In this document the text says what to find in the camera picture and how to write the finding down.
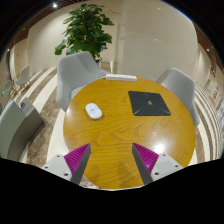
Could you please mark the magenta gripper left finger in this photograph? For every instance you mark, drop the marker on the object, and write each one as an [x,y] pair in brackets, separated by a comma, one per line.
[71,166]

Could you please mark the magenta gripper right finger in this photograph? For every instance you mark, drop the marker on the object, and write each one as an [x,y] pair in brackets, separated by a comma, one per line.
[153,166]

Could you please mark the white computer mouse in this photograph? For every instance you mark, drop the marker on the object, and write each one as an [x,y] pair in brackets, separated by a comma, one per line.
[93,111]

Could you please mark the black square mouse pad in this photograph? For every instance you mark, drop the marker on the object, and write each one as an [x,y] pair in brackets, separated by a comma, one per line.
[148,104]

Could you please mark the round wooden table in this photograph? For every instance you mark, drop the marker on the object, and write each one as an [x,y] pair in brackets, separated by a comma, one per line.
[111,164]

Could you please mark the grey armchair right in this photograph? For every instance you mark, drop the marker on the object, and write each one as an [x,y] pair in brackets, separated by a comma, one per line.
[183,87]

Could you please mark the grey armchair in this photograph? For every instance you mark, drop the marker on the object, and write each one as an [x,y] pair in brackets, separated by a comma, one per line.
[183,87]
[74,72]

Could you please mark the grey armchair left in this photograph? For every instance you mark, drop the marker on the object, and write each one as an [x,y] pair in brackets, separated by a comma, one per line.
[74,72]

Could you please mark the white keyboard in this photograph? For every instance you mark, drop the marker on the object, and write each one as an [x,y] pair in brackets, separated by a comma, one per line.
[119,77]

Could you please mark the distant grey chair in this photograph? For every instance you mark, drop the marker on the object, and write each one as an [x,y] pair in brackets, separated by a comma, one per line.
[24,77]

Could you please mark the green potted plant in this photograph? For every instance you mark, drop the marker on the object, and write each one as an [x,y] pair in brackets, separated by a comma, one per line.
[85,32]

